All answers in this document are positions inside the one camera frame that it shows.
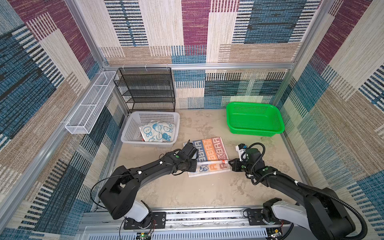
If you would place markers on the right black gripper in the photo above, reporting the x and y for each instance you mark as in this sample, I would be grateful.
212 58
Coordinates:
234 166

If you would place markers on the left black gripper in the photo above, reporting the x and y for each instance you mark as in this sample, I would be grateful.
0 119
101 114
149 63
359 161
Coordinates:
193 167

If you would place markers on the orange blue lettered towel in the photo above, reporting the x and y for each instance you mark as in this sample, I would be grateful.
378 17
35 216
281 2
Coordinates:
212 157

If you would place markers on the blue bunny pattern towel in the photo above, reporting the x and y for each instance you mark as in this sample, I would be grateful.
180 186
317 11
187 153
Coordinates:
158 131

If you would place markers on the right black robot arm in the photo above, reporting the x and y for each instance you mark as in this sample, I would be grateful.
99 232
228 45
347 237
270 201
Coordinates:
316 211

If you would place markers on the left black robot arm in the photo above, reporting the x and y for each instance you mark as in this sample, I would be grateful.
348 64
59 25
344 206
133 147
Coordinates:
118 194

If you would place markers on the white plastic laundry basket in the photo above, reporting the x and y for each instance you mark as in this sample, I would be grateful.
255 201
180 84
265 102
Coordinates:
131 132

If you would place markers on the green plastic basket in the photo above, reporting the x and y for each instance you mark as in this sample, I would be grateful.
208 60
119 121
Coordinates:
254 119

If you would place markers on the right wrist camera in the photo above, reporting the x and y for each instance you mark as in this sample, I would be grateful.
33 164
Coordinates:
241 149

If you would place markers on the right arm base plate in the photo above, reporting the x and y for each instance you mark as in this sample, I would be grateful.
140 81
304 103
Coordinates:
262 217

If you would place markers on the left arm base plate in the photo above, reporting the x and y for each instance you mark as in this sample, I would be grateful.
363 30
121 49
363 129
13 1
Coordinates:
154 220

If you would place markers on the black wire shelf rack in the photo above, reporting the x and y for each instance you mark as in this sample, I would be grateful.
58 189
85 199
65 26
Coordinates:
147 89

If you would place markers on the aluminium front rail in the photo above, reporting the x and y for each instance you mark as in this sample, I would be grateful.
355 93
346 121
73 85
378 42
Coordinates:
233 223

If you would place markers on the white wire mesh tray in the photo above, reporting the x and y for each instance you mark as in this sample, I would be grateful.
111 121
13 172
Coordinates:
87 113

